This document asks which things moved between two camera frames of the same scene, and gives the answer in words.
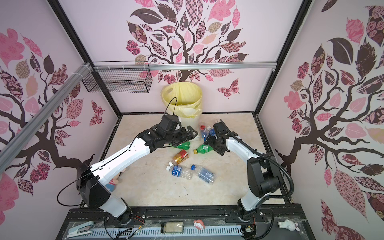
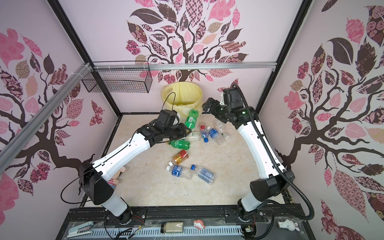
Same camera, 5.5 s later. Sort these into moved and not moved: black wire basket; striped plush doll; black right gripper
Moved: black right gripper
Not moved: black wire basket; striped plush doll
